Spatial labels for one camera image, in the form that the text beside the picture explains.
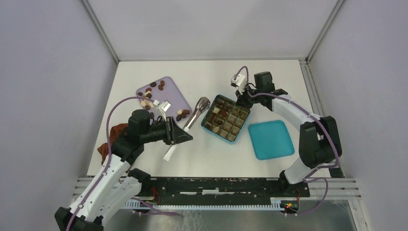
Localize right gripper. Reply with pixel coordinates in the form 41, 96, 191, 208
235, 83, 262, 110

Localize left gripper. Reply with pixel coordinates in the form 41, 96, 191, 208
140, 115, 192, 145

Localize teal chocolate box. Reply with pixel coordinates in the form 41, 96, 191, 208
201, 94, 250, 144

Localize metal kitchen tongs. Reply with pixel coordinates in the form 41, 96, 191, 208
162, 97, 210, 162

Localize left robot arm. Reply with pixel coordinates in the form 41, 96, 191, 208
54, 109, 193, 231

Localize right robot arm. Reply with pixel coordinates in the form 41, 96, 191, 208
230, 72, 342, 196

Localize purple tray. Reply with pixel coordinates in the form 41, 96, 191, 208
136, 77, 192, 127

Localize teal box lid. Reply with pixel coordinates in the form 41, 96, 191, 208
248, 120, 294, 161

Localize brown cloth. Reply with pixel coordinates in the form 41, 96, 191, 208
97, 123, 128, 164

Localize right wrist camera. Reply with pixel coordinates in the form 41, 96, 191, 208
230, 74, 247, 95

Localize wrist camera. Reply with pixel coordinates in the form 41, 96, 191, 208
153, 100, 171, 119
230, 74, 247, 95

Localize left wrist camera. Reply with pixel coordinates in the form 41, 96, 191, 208
153, 100, 171, 119

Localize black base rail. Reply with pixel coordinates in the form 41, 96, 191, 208
137, 177, 310, 206

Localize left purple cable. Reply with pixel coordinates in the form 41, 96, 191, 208
65, 96, 181, 231

